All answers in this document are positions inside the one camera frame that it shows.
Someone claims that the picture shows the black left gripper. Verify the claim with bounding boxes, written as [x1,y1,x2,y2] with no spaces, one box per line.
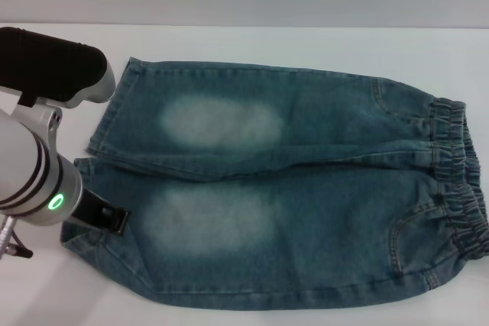
[67,186,132,237]

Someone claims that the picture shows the blue washed denim shorts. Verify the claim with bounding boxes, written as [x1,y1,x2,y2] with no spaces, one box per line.
[60,56,489,301]

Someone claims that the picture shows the metal connector with thin cable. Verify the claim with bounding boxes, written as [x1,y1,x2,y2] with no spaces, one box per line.
[0,215,34,263]

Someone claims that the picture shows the silver black wrist camera box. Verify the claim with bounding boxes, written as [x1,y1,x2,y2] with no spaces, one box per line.
[0,26,116,110]

